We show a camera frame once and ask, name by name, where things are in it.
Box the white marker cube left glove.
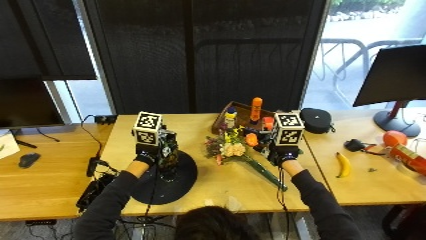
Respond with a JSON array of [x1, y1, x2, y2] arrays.
[[131, 111, 163, 147]]

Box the black pen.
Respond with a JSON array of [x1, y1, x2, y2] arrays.
[[11, 139, 38, 150]]

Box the orange bottle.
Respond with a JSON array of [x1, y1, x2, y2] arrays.
[[248, 96, 263, 126]]

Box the black round mat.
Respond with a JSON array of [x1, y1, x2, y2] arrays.
[[129, 149, 199, 206]]

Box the dark patterned vase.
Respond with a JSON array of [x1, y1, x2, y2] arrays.
[[157, 130, 181, 175]]

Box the white bottle blue cap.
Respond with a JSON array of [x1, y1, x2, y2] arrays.
[[223, 106, 238, 130]]

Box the artificial flower bouquet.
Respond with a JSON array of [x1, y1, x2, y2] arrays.
[[203, 126, 288, 192]]

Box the black monitor on stand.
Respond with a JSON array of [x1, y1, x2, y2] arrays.
[[352, 44, 426, 138]]

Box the red cylindrical can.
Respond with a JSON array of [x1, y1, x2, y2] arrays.
[[387, 143, 426, 177]]

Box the orange ball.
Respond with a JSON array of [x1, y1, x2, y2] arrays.
[[382, 130, 408, 148]]

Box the black computer mouse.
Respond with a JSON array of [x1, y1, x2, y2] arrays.
[[17, 152, 42, 169]]

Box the black glove cable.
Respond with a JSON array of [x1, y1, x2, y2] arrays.
[[275, 166, 292, 240]]

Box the brown wooden tray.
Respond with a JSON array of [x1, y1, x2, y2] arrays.
[[210, 101, 276, 135]]

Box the white paper sheet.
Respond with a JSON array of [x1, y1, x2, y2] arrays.
[[0, 129, 21, 160]]

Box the white marker cube glove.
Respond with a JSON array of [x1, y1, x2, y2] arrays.
[[131, 111, 163, 147], [270, 112, 306, 147]]

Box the person's left hand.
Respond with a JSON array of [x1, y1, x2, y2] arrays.
[[133, 131, 179, 167]]

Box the black round case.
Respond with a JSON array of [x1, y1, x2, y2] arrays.
[[299, 107, 336, 135]]

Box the white marker cube right glove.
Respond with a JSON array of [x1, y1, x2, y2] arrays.
[[270, 112, 306, 147]]

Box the small orange toy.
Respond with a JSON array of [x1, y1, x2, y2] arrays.
[[260, 116, 275, 132]]

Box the yellow banana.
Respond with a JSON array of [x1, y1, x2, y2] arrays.
[[334, 152, 352, 179]]

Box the person's right hand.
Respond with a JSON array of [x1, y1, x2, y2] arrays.
[[258, 131, 303, 168]]

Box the black power adapter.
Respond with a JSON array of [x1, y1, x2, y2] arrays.
[[93, 114, 118, 126]]

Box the small black device with strap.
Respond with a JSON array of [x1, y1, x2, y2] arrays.
[[343, 138, 378, 155]]

